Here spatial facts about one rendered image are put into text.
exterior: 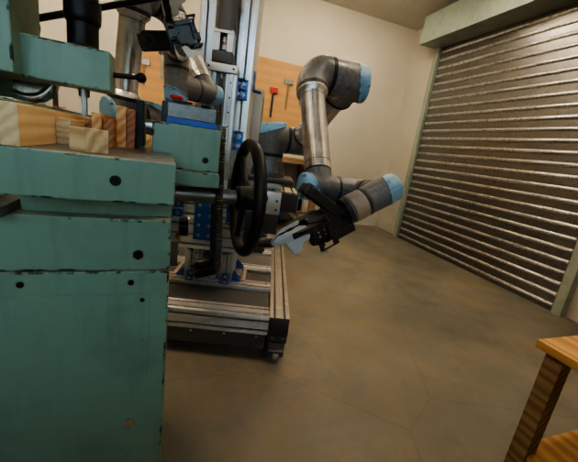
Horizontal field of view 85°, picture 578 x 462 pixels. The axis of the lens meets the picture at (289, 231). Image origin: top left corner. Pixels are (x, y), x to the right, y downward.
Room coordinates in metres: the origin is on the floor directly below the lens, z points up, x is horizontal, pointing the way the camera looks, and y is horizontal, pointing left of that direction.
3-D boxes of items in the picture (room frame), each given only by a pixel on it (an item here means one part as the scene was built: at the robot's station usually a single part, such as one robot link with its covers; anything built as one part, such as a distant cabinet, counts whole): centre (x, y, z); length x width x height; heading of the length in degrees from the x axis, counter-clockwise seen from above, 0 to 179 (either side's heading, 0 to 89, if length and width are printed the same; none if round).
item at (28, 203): (0.67, 0.38, 0.82); 0.40 x 0.21 x 0.04; 23
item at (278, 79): (3.97, 0.94, 1.50); 2.00 x 0.04 x 0.90; 110
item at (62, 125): (0.77, 0.48, 0.92); 0.55 x 0.02 x 0.04; 23
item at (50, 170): (0.70, 0.34, 0.87); 0.61 x 0.30 x 0.06; 23
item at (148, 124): (0.71, 0.32, 0.95); 0.09 x 0.07 x 0.09; 23
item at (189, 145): (0.73, 0.26, 0.91); 0.15 x 0.14 x 0.09; 23
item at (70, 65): (0.64, 0.45, 1.03); 0.14 x 0.07 x 0.09; 113
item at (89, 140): (0.44, 0.29, 0.92); 0.03 x 0.03 x 0.03; 65
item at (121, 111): (0.71, 0.38, 0.94); 0.20 x 0.02 x 0.08; 23
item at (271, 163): (1.43, 0.13, 0.87); 0.15 x 0.15 x 0.10
